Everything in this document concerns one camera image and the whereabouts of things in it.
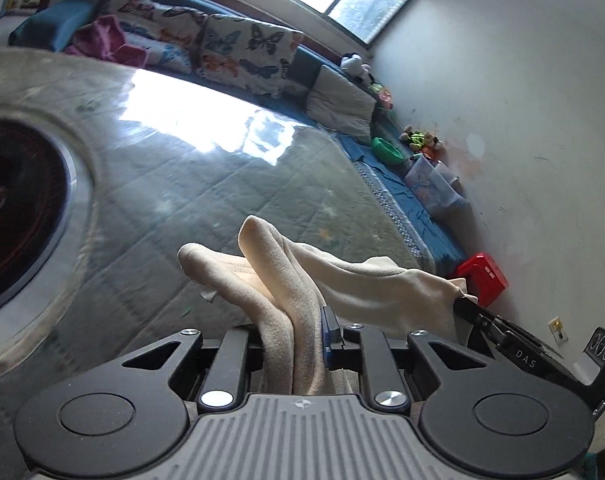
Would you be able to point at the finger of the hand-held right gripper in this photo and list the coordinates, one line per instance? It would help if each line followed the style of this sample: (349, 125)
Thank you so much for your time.
(470, 310)

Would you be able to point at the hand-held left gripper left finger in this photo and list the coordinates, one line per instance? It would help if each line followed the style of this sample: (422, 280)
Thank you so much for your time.
(237, 355)

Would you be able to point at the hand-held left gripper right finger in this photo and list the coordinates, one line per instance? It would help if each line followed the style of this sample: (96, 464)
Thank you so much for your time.
(328, 331)

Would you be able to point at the cream sweatshirt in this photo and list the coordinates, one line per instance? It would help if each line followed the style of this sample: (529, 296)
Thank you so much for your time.
(332, 280)

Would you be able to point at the red plastic stool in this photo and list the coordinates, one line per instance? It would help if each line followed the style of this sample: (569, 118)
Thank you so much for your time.
(482, 277)

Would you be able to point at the clear plastic storage box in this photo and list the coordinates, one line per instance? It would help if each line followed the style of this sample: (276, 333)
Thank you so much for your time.
(435, 187)

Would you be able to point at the pile of small plush toys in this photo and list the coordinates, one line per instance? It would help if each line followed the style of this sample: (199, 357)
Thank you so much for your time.
(421, 140)

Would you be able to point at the green bowl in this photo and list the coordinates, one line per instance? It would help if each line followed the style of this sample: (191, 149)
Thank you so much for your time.
(388, 151)

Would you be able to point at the grey pillow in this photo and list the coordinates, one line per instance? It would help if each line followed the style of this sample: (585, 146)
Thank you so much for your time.
(342, 105)

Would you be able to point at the pink and green toy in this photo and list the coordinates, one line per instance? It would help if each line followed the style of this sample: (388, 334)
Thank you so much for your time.
(382, 96)

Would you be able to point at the panda plush toy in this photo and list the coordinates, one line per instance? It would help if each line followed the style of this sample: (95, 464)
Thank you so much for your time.
(355, 65)

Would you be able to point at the round black induction cooktop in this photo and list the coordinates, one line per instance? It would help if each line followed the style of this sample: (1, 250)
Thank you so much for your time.
(12, 210)

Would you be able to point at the butterfly print cushion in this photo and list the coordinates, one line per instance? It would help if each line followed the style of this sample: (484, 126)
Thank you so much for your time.
(252, 55)
(157, 25)

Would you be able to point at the window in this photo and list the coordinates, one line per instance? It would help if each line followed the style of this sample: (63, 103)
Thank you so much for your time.
(372, 5)

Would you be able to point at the magenta cloth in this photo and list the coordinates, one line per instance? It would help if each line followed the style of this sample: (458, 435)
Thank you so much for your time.
(102, 40)

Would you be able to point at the blue sofa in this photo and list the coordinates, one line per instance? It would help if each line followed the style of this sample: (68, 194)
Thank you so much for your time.
(52, 27)

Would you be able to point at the low wall socket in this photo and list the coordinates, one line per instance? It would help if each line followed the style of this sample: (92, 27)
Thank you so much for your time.
(557, 329)

